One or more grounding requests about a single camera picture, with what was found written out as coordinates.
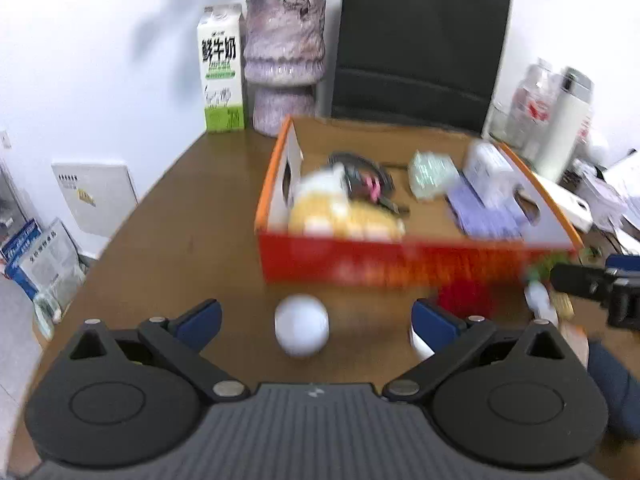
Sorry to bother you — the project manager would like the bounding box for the white green milk carton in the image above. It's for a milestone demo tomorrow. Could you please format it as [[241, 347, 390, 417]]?
[[196, 3, 245, 132]]

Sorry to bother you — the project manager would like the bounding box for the white paper stack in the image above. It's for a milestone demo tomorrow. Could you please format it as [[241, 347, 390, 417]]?
[[561, 152, 639, 256]]

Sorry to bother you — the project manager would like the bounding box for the white small box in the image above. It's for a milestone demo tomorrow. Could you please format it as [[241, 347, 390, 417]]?
[[462, 141, 540, 226]]

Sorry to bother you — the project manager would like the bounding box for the white yellow power adapter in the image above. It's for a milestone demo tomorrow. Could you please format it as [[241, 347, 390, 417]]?
[[409, 328, 434, 361]]

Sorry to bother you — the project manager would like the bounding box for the black paper bag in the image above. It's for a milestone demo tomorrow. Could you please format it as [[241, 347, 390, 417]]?
[[331, 0, 511, 136]]

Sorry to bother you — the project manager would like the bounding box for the purple ceramic vase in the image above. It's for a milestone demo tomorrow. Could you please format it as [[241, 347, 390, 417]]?
[[244, 0, 326, 136]]

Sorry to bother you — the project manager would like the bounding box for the red orange cardboard box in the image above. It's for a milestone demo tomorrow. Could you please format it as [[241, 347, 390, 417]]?
[[255, 117, 582, 286]]

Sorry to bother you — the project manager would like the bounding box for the yellow white plush toy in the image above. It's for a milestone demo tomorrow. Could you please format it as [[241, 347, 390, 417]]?
[[288, 162, 406, 242]]

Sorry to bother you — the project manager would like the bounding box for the white thermos bottle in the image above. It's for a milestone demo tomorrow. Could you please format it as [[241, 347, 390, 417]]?
[[533, 67, 593, 182]]

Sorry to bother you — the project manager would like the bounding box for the navy blue zip pouch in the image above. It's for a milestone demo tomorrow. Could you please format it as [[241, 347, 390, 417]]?
[[587, 340, 640, 442]]

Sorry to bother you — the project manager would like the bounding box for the rack with clutter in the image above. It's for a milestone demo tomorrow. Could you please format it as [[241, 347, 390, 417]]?
[[1, 169, 86, 340]]

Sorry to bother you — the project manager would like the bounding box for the green wrapped packet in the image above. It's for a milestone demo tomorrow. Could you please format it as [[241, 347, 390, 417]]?
[[408, 151, 460, 200]]

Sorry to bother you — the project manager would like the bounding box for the purple cloth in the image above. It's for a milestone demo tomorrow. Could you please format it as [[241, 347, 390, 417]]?
[[447, 179, 528, 240]]

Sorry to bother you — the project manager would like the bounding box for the black cable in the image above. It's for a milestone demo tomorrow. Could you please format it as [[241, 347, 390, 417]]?
[[326, 149, 414, 216]]

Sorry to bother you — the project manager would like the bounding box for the clear water bottle red label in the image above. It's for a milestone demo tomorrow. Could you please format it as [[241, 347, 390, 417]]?
[[504, 58, 560, 160]]

